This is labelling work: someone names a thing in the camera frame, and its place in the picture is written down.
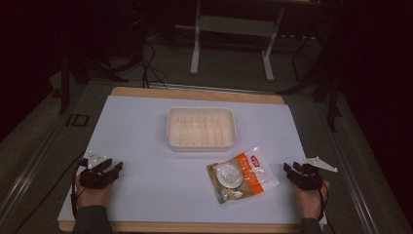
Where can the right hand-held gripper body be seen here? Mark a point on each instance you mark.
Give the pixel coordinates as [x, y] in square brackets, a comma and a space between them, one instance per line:
[308, 180]

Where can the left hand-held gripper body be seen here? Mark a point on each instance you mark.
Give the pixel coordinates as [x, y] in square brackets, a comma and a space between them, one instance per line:
[94, 180]

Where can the person's left hand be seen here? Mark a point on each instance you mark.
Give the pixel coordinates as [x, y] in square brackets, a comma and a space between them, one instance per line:
[92, 196]

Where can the person's right hand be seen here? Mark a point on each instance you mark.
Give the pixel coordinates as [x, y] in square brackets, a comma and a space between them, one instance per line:
[308, 201]

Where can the white table mat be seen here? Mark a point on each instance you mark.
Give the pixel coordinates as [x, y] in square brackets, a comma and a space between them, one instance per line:
[146, 162]

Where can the orange and clear snack packet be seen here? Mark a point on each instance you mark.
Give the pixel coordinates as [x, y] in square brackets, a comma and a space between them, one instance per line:
[246, 177]

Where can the black metal stand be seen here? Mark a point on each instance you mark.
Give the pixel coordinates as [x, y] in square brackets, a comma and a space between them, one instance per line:
[84, 71]
[328, 87]

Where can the beige plastic tray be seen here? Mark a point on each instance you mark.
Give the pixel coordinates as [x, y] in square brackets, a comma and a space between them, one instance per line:
[201, 130]

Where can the power strip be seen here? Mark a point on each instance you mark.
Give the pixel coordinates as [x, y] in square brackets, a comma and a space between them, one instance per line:
[298, 37]

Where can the metal floor rail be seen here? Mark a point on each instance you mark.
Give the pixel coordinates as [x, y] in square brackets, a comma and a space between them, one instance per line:
[354, 175]
[29, 169]

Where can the black rectangular floor frame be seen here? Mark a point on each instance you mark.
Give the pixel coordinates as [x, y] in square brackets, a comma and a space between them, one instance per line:
[78, 120]

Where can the white metal desk frame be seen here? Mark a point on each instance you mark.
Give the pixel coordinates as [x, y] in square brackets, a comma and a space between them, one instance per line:
[237, 26]

